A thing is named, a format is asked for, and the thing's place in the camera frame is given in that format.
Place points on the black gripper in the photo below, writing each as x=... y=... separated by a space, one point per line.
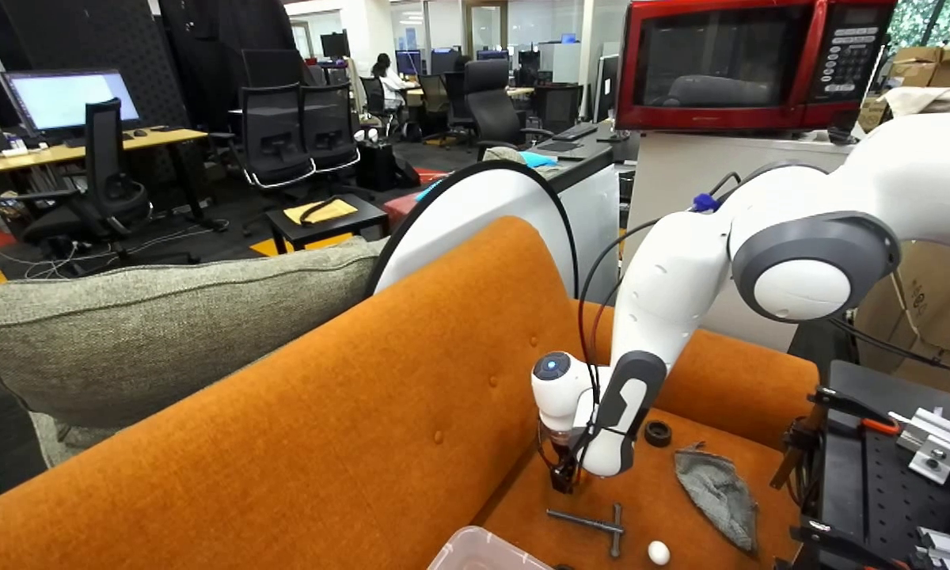
x=563 y=447

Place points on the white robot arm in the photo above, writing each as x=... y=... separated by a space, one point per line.
x=686 y=274

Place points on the metal T-shaped tool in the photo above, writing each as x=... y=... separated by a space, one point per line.
x=586 y=520

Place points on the clear plastic bin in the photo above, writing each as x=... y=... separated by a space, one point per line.
x=486 y=556

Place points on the small white ball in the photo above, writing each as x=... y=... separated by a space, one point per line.
x=660 y=552

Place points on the gray crumpled cloth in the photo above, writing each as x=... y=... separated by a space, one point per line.
x=715 y=496

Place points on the orange fabric sofa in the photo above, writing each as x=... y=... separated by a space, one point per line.
x=336 y=421

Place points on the white counter dark top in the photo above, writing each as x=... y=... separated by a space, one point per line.
x=600 y=227

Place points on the white round panel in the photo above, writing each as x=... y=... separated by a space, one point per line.
x=477 y=221

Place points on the black toggle clamp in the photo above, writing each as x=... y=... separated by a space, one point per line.
x=840 y=405

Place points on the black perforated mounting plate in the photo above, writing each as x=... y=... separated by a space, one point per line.
x=875 y=485

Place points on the turquoise flat item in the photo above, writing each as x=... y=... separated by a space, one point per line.
x=536 y=159

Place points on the white cabinet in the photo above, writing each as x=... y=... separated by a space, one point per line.
x=670 y=169

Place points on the small black table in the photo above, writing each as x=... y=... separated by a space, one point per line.
x=336 y=228

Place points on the yellow folder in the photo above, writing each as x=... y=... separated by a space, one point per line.
x=322 y=214

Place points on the large cardboard box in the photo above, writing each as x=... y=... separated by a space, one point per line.
x=937 y=305

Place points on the black mesh office chair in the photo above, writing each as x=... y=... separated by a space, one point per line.
x=272 y=132
x=330 y=125

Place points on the grey cushion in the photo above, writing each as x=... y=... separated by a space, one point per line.
x=160 y=328

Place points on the seated person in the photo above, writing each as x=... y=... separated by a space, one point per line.
x=381 y=74

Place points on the red microwave oven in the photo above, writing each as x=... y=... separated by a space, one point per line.
x=749 y=64

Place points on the wooden desk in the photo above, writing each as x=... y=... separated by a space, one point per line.
x=147 y=138

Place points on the small cardboard box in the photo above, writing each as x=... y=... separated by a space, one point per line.
x=936 y=66

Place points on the computer monitor lit screen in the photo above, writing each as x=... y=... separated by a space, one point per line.
x=75 y=100

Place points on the black metal stand post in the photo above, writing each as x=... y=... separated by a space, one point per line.
x=819 y=344

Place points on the silver metal bracket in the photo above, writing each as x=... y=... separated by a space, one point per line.
x=936 y=443

